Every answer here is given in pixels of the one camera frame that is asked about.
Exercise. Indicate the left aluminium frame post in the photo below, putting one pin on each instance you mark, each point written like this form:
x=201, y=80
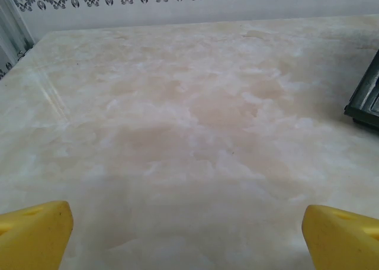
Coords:
x=12, y=24

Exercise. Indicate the black plastic bin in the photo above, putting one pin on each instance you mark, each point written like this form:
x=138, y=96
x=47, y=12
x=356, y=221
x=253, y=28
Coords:
x=365, y=95

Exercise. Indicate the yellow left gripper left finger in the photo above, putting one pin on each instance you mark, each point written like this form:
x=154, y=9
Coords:
x=32, y=237

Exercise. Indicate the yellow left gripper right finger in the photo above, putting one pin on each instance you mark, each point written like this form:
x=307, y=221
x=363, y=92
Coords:
x=343, y=240

